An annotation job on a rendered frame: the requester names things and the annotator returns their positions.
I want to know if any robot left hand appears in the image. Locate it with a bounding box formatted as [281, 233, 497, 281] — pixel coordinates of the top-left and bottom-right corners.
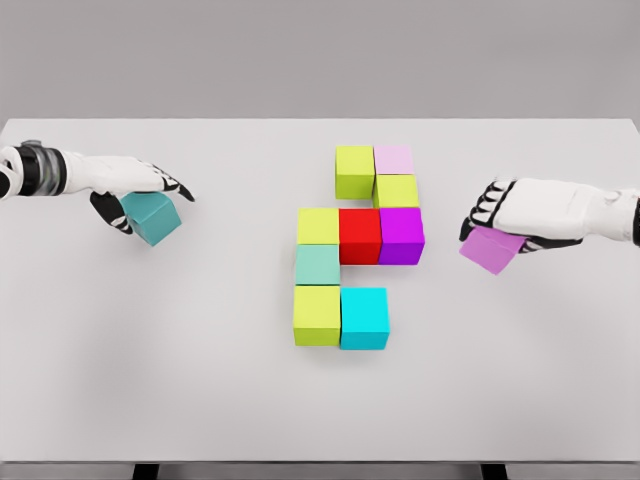
[88, 155, 197, 236]

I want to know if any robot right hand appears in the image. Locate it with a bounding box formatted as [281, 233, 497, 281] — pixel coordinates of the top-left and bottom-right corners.
[459, 176, 604, 256]

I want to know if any teal cube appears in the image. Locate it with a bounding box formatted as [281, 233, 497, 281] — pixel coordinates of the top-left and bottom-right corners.
[119, 191, 183, 248]

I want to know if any orchid purple cube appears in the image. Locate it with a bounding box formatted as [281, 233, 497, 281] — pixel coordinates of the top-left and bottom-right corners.
[458, 224, 528, 276]

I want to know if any vivid purple cube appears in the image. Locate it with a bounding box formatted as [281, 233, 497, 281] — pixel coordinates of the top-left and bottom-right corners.
[377, 206, 427, 266]

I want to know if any yellow-green cube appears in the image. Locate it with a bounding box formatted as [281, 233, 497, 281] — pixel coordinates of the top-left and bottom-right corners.
[296, 207, 342, 247]
[334, 144, 376, 199]
[292, 284, 343, 348]
[372, 173, 421, 210]

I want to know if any pale pink cube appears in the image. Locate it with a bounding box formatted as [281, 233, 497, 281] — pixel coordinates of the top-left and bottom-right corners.
[373, 144, 416, 177]

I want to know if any red cube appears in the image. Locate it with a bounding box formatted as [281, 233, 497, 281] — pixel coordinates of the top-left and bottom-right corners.
[338, 207, 383, 266]

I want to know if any cyan cube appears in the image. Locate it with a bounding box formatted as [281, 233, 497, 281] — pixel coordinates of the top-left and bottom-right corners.
[339, 286, 391, 351]

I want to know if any mint green cube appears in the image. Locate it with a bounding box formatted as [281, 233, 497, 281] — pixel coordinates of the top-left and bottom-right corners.
[293, 243, 342, 288]

